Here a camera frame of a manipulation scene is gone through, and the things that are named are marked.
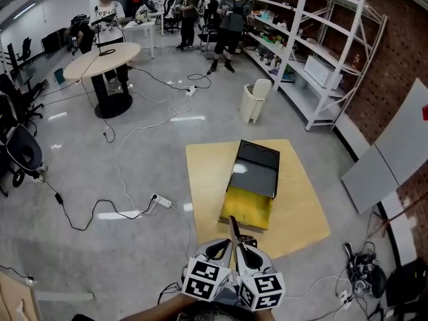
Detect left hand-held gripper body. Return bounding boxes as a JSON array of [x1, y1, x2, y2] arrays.
[[181, 237, 234, 303]]

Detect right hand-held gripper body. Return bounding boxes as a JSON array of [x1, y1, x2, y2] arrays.
[[235, 243, 287, 313]]

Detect black container with yellow drawer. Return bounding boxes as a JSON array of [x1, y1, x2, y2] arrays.
[[217, 139, 281, 233]]

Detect person's left forearm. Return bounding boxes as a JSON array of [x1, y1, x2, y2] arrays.
[[118, 292, 201, 321]]

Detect person's dark clothing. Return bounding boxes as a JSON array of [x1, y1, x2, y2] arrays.
[[179, 308, 278, 321]]

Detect yellow wooden floor board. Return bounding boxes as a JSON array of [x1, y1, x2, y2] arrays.
[[185, 138, 332, 259]]

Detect white trash bin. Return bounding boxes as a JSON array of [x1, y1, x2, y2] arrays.
[[239, 78, 273, 124]]

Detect black bag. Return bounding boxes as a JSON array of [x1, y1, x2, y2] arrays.
[[385, 257, 428, 316]]

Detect grey panel boards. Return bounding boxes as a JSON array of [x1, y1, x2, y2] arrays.
[[340, 78, 428, 215]]

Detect white box appliance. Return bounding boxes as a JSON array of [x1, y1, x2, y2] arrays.
[[303, 55, 344, 91]]

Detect light wooden furniture piece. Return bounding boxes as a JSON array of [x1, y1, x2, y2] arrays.
[[0, 268, 43, 321]]

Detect white metal shelf rack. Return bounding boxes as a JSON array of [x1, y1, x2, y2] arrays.
[[243, 0, 389, 132]]

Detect black mesh chair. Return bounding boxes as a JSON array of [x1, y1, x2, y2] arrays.
[[197, 10, 222, 52]]

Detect round wooden table black base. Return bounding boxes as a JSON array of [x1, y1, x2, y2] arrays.
[[62, 41, 142, 119]]

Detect white desk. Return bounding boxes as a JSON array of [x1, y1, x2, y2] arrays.
[[122, 17, 157, 60]]

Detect black office chair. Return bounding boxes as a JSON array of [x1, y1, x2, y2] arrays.
[[0, 91, 48, 197]]

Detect black equipment with cables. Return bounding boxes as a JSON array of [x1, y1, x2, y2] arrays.
[[342, 241, 388, 300]]

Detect long white cable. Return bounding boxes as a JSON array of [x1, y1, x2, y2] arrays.
[[115, 94, 195, 213]]

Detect black cable with power adapter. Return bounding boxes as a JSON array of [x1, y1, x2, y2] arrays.
[[32, 175, 158, 232]]

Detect black ring on stand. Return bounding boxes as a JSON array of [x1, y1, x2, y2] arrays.
[[96, 28, 117, 58]]

